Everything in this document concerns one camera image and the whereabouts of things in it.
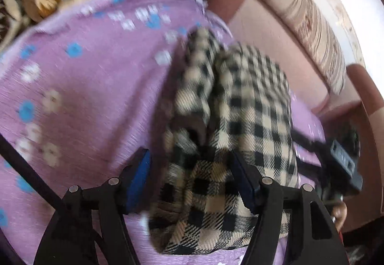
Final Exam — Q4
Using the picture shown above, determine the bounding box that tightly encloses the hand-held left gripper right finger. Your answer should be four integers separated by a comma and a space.
229, 152, 350, 265

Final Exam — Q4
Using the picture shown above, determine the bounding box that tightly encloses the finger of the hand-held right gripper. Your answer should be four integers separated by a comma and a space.
289, 128, 329, 153

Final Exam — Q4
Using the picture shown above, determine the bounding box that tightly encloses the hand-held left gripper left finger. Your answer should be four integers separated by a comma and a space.
33, 148, 152, 265

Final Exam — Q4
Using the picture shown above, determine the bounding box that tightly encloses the black beige checkered jacket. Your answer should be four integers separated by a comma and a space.
148, 26, 300, 255

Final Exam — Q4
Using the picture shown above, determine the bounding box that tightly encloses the person's right hand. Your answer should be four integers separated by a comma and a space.
331, 201, 348, 229

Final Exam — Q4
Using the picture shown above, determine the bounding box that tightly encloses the brown padded side panel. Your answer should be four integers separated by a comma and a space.
318, 64, 384, 235

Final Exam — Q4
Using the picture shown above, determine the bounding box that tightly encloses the purple floral bedsheet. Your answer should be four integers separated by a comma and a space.
0, 0, 330, 265

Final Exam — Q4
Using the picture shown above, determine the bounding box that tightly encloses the striped beige pillow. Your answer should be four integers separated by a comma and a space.
246, 0, 348, 94

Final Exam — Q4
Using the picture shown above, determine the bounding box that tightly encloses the pink sofa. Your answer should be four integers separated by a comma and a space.
207, 0, 362, 117

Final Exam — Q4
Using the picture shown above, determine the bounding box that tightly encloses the black cable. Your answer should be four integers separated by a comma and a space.
0, 134, 104, 256

